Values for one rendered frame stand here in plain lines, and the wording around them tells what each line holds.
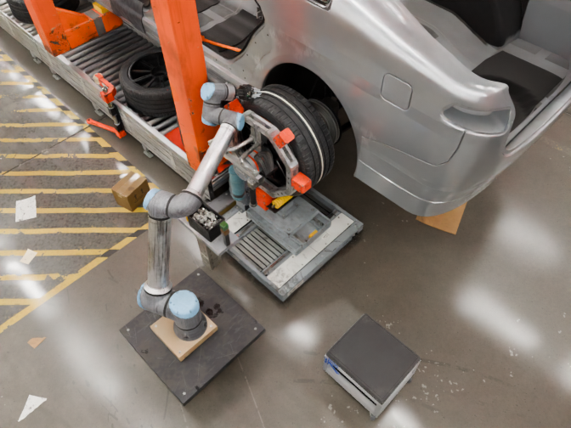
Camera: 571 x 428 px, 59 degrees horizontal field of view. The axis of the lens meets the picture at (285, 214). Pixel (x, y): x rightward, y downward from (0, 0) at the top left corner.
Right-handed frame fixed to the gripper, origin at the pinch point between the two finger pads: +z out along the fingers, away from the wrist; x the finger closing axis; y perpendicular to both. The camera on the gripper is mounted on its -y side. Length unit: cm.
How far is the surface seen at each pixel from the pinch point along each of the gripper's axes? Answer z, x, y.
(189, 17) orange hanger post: -43, 35, -2
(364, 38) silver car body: 9, 29, 68
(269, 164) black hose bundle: -9.0, -36.4, 24.9
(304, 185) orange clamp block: 9, -48, 34
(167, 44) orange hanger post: -49, 22, -15
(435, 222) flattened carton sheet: 141, -87, 37
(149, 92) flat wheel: -1, -9, -140
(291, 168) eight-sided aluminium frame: 3.0, -38.7, 29.5
